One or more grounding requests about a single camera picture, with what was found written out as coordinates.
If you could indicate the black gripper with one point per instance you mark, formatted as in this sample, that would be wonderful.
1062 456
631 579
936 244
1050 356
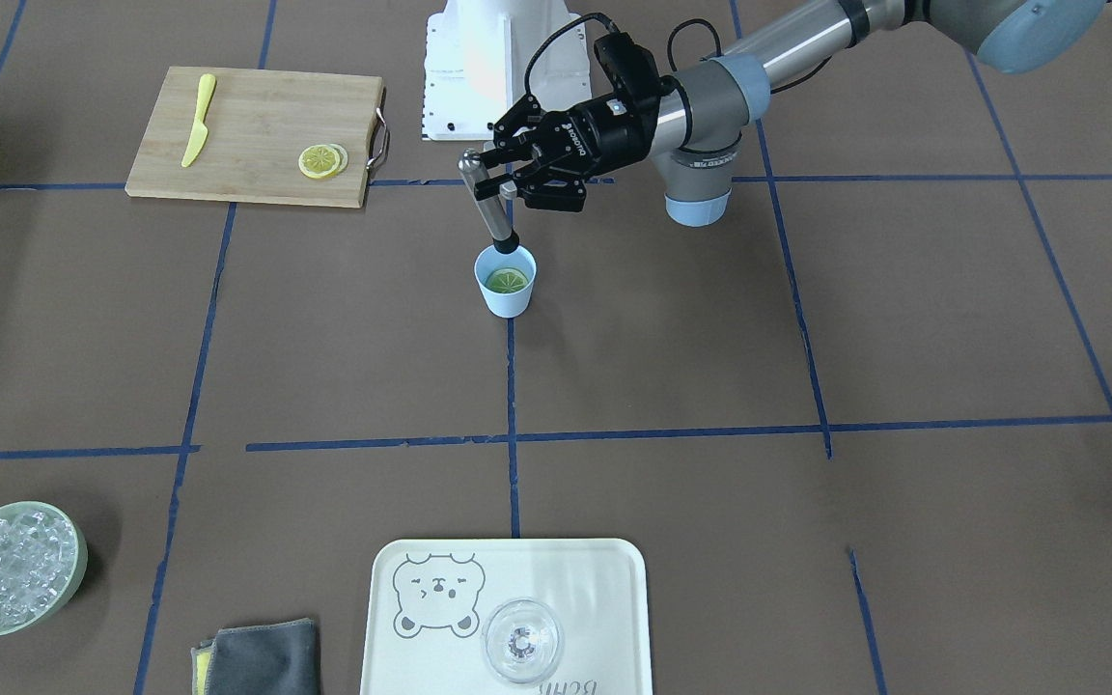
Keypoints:
607 135

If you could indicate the steel muddler black tip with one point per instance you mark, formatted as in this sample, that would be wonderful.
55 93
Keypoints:
474 175

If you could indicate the lemon slice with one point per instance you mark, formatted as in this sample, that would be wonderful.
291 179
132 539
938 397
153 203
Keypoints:
317 162
507 280
341 157

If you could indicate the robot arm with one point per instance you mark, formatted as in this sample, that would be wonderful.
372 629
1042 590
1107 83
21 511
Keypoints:
689 122

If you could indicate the blue paper cup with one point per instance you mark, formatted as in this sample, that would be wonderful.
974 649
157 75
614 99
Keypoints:
506 306

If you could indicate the bamboo cutting board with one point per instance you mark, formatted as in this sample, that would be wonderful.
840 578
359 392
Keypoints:
259 122

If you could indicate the yellow plastic knife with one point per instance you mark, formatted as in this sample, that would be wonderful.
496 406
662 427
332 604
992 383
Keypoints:
199 131

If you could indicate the cream bear print tray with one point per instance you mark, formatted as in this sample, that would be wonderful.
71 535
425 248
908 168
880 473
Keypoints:
431 599

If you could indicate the clear wine glass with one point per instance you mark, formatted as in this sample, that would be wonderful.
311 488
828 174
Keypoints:
523 641

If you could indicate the folded grey cloth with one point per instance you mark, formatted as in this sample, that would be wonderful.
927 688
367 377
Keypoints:
260 659

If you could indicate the green bowl of ice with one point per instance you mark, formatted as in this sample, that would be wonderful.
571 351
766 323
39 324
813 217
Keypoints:
43 560

